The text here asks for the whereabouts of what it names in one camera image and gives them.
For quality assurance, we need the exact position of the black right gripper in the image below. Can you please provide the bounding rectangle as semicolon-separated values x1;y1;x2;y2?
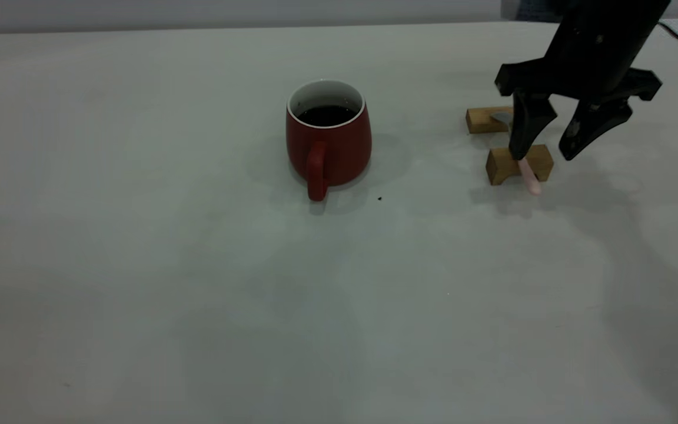
495;0;673;161

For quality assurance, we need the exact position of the pink handled metal spoon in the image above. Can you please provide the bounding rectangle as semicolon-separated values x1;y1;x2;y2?
490;112;543;196

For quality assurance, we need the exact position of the red ceramic cup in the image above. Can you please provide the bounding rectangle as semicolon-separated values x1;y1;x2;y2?
285;79;373;202

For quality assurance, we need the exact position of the arched wooden block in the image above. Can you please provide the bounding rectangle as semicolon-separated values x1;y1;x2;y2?
486;144;554;187

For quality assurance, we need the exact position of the flat rectangular wooden block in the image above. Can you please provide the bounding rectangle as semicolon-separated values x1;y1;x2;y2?
466;106;515;135

